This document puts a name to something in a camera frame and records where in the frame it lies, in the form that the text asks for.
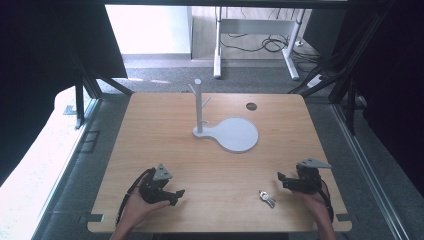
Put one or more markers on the person's left hand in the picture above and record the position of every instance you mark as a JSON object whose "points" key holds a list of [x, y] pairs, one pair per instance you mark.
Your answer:
{"points": [[140, 210]]}

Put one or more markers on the person's right hand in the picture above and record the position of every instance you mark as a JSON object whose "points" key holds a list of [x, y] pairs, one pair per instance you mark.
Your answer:
{"points": [[315, 203]]}

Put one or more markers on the white cabinet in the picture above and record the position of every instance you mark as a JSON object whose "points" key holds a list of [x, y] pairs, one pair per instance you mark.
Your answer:
{"points": [[148, 30]]}

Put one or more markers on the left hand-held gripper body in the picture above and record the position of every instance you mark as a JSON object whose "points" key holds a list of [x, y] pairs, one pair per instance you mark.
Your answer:
{"points": [[151, 191]]}

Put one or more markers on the white desk frame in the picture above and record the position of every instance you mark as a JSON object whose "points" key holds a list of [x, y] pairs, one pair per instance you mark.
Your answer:
{"points": [[258, 26]]}

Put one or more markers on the dark curtain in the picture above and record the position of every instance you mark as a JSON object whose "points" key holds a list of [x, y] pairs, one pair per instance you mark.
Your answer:
{"points": [[393, 83], [40, 66]]}

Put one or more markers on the black metal frame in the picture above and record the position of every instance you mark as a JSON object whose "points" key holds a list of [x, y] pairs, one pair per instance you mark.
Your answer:
{"points": [[346, 73], [85, 90]]}

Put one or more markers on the white power strip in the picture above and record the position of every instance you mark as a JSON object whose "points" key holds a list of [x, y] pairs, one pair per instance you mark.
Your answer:
{"points": [[315, 81]]}

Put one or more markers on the white key stand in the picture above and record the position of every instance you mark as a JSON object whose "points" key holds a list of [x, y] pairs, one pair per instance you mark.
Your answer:
{"points": [[236, 135]]}

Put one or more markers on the aluminium rail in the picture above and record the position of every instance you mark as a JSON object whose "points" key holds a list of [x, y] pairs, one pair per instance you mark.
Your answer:
{"points": [[370, 176]]}

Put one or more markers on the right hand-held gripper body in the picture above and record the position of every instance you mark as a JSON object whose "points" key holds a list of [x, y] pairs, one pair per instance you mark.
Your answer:
{"points": [[306, 181]]}

